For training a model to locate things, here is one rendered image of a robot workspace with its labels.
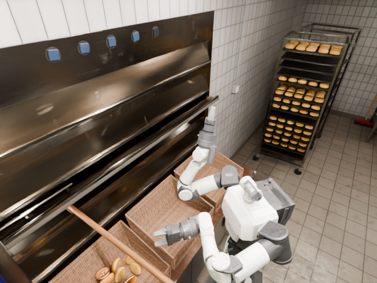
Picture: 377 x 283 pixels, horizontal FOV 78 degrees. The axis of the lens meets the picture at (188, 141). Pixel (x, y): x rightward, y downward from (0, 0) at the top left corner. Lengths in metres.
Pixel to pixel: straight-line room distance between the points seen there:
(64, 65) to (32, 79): 0.15
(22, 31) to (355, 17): 4.97
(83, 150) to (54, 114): 0.27
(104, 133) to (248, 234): 0.96
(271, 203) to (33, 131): 1.15
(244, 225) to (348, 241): 2.15
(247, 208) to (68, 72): 1.05
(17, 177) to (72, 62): 0.57
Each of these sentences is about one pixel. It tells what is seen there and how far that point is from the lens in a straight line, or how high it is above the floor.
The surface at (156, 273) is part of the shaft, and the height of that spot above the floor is 1.20.
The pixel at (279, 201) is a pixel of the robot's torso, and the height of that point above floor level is 1.40.
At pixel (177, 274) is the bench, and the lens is 1.92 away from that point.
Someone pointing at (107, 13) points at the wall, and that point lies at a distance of 1.35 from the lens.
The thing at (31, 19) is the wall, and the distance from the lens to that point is 1.17.
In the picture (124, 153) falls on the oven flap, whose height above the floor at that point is 1.40.
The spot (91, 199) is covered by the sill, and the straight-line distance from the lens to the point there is 1.62.
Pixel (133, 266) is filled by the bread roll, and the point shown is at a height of 0.64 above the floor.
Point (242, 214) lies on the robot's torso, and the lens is 1.21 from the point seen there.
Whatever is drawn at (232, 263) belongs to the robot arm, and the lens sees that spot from 1.07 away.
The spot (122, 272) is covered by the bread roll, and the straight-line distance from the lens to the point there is 1.92.
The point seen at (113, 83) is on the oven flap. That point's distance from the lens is 1.42.
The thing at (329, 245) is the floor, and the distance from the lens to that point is 3.11.
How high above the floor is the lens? 2.31
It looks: 35 degrees down
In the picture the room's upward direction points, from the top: 1 degrees clockwise
